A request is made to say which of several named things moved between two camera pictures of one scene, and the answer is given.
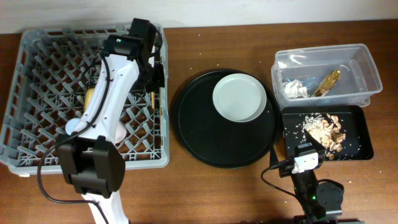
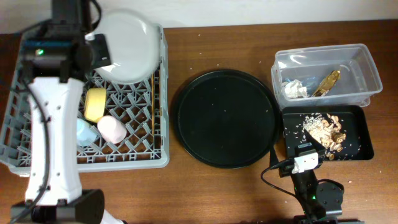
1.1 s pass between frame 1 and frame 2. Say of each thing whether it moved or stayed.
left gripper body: moved
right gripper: stayed
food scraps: stayed
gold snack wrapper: stayed
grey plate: moved
